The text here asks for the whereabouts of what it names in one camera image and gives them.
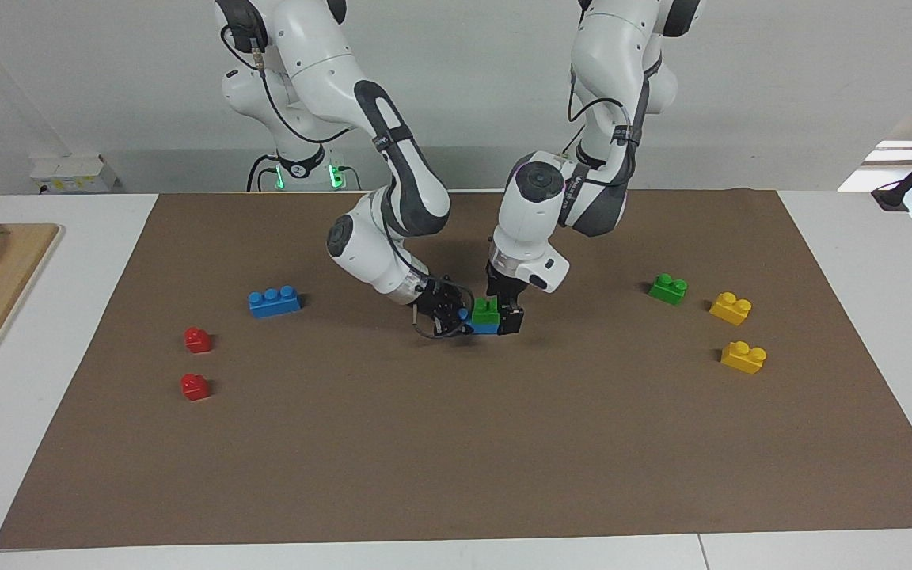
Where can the red single-stud block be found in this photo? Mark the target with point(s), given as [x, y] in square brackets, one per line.
[195, 386]
[197, 340]

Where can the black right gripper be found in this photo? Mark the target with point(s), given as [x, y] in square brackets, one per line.
[438, 299]

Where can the white wall box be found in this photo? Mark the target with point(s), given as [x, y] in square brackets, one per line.
[72, 174]

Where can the green two-stud block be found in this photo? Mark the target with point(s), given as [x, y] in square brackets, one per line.
[486, 312]
[667, 289]

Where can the blue three-stud block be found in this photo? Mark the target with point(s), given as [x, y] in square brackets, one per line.
[275, 302]
[484, 328]

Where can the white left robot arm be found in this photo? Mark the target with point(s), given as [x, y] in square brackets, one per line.
[606, 119]

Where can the brown table mat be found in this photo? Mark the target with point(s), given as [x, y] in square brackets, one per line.
[456, 443]

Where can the yellow two-stud block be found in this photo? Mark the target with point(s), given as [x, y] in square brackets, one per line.
[731, 309]
[743, 357]

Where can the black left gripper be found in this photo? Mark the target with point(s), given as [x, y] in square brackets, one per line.
[506, 281]

